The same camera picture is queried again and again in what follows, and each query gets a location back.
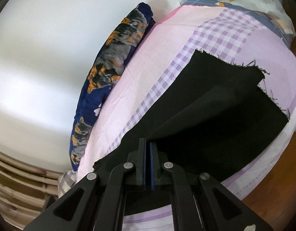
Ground black pants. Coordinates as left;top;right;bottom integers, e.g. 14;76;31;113
93;49;290;216

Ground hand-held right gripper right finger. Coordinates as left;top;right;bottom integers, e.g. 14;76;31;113
149;141;274;231

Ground beige rattan headboard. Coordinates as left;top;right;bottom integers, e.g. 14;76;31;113
0;149;65;230

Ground plaid pillow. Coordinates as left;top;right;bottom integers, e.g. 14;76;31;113
57;170;78;196

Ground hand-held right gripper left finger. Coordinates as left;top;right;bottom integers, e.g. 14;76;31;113
23;138;147;231

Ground pink purple checked bed sheet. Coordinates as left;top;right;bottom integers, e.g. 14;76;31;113
76;0;296;231

